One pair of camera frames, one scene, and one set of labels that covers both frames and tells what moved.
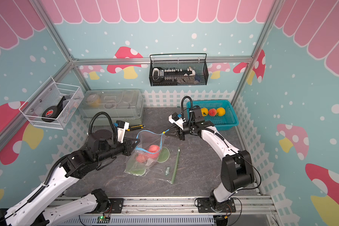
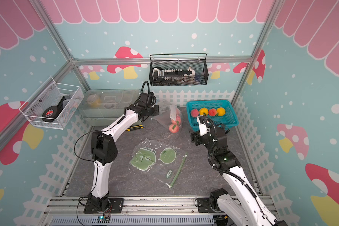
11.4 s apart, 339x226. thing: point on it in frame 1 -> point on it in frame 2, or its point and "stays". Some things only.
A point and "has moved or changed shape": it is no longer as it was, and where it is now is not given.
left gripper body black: [126, 143] -> [153, 110]
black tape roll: [51, 113] stays
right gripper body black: [188, 129] -> [199, 139]
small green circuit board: [102, 219] stays
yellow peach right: [221, 111] stays
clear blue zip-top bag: [149, 146] -> [170, 117]
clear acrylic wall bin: [54, 107] stays
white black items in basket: [172, 76] stays
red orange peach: [212, 112] stays
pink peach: [153, 149] has moved or changed shape
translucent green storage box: [126, 105] stays
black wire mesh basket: [178, 73] stays
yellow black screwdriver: [135, 127] stays
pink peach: [141, 158] has moved or changed shape
